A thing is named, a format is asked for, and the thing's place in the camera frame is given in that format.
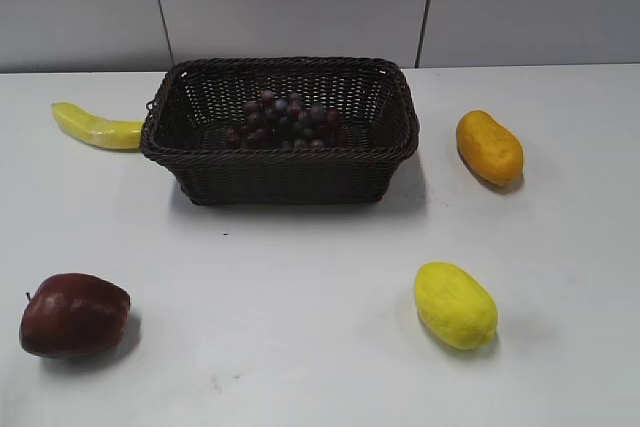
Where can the purple grape bunch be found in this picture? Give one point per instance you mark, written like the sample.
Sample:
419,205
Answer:
286,122

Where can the black woven basket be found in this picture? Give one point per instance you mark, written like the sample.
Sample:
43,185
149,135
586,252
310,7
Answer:
197,100

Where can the orange mango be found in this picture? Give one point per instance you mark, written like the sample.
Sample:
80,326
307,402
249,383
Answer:
489,149

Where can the yellow lemon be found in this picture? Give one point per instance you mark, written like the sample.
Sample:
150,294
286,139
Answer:
455,307

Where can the yellow banana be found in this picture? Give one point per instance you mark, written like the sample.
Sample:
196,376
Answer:
97,131

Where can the red apple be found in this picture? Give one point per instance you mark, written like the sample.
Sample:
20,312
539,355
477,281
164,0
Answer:
72,315

